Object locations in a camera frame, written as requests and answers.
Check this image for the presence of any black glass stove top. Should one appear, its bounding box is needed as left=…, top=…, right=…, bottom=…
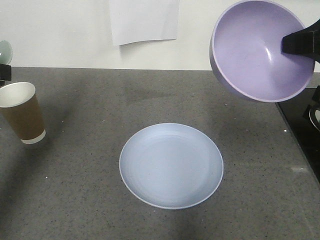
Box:
left=276, top=86, right=320, bottom=180

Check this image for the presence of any light blue plastic plate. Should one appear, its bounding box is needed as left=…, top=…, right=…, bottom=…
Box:
left=119, top=123, right=224, bottom=210

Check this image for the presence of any lilac plastic bowl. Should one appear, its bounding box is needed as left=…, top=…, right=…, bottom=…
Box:
left=209, top=0, right=315, bottom=103

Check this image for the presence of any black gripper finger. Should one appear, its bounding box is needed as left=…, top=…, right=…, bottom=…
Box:
left=282, top=20, right=320, bottom=63
left=0, top=63, right=12, bottom=86

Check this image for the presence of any white paper sheet on wall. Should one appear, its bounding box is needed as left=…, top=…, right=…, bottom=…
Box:
left=109, top=0, right=180, bottom=46

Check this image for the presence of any pale green plastic spoon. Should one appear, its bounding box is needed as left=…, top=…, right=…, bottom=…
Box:
left=0, top=40, right=13, bottom=65

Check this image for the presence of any brown paper cup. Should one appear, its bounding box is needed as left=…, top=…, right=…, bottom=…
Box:
left=0, top=82, right=46, bottom=145

